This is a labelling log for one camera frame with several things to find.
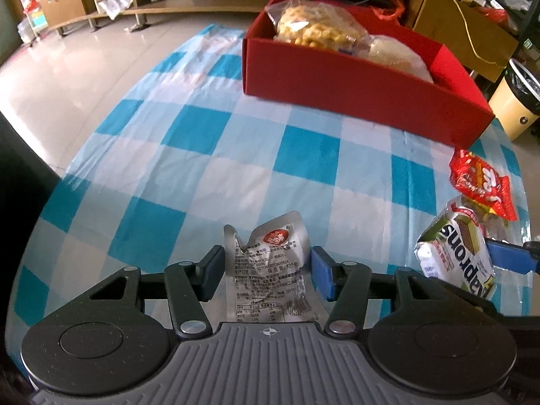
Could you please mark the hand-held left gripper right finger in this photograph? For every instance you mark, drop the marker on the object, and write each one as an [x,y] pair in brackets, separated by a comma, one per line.
[322,274]

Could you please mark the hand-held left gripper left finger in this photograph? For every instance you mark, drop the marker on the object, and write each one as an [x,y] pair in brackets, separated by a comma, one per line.
[211,274]

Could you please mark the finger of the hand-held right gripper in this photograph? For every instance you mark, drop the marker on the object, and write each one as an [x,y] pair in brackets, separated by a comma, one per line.
[510,256]

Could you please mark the green and white wafer packet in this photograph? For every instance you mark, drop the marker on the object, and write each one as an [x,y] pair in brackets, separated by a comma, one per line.
[460,244]

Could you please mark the silver snack packet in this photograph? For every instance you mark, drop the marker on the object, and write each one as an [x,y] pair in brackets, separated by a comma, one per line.
[270,270]

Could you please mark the red cardboard box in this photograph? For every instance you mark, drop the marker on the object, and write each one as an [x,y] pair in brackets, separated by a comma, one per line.
[337,76]

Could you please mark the clear bag of yellow snacks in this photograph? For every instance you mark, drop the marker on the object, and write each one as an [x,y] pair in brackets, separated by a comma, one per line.
[312,25]

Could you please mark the white bag of snacks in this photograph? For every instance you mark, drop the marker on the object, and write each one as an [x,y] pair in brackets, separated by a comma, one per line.
[396,55]

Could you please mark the clear wrapped snack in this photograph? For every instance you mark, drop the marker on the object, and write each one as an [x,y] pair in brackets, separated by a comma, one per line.
[495,223]

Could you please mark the red snack packet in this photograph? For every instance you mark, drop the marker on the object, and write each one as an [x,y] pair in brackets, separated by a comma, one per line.
[476,177]

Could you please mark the blue checkered tablecloth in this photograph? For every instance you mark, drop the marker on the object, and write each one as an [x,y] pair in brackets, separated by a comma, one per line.
[168,156]

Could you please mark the yellow trash bin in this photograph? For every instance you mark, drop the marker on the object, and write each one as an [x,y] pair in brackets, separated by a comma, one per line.
[510,112]

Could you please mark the black bin liner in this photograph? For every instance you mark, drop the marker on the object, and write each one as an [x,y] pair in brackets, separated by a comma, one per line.
[523,84]

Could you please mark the black shelf rack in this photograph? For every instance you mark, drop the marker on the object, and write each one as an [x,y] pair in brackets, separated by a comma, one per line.
[527,21]

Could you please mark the red plastic bag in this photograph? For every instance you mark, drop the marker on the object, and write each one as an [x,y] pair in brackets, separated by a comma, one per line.
[493,13]

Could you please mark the wooden TV cabinet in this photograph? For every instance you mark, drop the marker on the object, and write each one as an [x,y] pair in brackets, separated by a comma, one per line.
[443,21]

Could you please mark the white plastic bag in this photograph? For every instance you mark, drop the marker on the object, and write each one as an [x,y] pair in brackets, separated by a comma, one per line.
[112,4]

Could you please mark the clear plastic storage box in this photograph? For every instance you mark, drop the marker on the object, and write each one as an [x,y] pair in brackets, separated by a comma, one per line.
[30,27]

